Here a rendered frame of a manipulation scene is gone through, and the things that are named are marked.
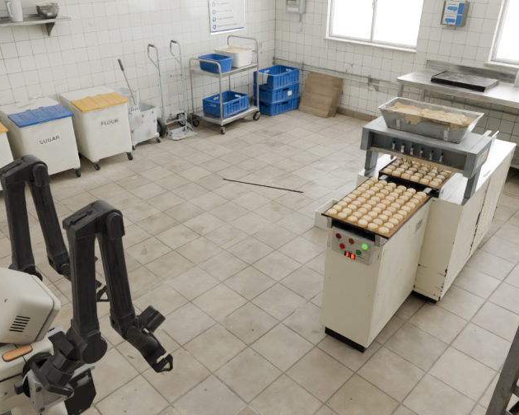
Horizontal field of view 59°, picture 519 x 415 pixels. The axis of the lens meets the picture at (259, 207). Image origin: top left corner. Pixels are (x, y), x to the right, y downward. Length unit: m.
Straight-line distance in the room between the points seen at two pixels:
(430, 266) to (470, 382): 0.75
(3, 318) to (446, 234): 2.52
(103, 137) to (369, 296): 3.62
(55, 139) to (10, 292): 3.81
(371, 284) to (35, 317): 1.80
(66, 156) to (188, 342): 2.83
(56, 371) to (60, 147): 3.97
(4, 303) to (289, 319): 2.14
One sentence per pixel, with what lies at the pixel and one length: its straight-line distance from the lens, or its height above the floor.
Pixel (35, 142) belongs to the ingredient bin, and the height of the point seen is 0.52.
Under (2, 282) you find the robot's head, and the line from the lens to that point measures 1.49.
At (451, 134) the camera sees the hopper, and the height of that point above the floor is 1.23.
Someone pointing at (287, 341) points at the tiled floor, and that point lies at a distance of 3.08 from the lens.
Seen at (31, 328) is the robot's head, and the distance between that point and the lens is 1.47.
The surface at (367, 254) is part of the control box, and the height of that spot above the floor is 0.77.
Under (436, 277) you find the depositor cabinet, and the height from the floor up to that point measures 0.26.
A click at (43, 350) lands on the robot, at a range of 1.49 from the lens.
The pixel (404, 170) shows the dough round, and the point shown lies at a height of 0.92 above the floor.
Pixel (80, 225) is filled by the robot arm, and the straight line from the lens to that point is 1.21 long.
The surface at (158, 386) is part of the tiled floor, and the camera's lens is 2.90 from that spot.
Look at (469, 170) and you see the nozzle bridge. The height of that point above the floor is 1.07.
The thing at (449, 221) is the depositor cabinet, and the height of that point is 0.71.
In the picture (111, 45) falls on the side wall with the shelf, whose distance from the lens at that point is 6.02.
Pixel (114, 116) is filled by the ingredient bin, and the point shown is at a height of 0.57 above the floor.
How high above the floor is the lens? 2.21
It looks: 30 degrees down
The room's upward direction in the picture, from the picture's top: straight up
